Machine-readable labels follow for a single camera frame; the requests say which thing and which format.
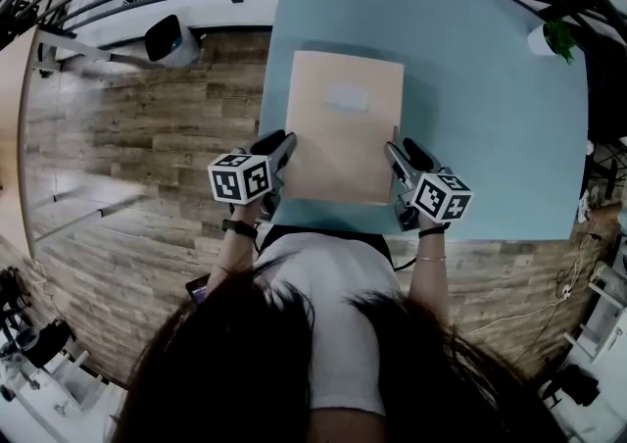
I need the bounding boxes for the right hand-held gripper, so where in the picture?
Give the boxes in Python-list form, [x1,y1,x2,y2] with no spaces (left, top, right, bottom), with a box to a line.
[383,136,475,234]

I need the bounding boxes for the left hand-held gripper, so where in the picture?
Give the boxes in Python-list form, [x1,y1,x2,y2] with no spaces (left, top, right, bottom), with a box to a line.
[207,129,299,222]

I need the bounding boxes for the person's right forearm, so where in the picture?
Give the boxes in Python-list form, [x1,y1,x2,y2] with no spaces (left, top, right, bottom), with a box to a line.
[409,215,450,329]

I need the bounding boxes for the person's left forearm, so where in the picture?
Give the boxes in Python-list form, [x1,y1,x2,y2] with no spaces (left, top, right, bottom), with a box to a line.
[208,203,265,295]

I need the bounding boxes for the light blue table top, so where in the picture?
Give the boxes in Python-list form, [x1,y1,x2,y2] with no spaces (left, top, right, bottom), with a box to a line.
[258,0,589,242]

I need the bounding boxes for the black wrist watch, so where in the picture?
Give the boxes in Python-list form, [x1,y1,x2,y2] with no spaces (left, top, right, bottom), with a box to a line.
[220,218,260,239]

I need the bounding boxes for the person's black trousers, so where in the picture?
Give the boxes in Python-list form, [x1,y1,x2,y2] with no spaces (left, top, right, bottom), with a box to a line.
[259,222,393,269]

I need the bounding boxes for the person's white t-shirt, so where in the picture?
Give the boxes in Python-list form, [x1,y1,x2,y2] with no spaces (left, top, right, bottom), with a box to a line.
[254,229,403,418]

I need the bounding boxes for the white trash bin black liner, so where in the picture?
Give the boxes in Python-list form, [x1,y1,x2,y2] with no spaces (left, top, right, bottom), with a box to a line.
[145,14,202,65]

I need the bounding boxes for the black smartphone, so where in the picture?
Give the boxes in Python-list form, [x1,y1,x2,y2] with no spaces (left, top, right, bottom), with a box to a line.
[184,273,213,306]

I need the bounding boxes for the green plant in white pot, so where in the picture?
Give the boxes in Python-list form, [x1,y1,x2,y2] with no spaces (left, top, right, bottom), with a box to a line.
[527,18,578,65]

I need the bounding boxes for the black chair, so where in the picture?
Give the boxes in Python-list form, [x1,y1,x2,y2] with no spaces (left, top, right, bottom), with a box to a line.
[580,38,627,202]

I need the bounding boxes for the light wooden table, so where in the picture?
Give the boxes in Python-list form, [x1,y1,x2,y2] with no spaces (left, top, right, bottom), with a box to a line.
[0,24,163,261]

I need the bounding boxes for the black swivel stool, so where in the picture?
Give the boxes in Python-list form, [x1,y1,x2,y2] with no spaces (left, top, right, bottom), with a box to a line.
[0,267,74,369]

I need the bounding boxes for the white rack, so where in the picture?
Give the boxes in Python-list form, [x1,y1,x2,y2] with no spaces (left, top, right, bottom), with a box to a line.
[0,347,123,443]

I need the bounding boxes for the white cable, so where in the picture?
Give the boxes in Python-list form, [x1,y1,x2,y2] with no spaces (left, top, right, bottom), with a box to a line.
[464,278,574,334]

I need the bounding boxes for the white shelf frame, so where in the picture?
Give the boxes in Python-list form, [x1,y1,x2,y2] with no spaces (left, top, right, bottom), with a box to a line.
[562,264,627,364]

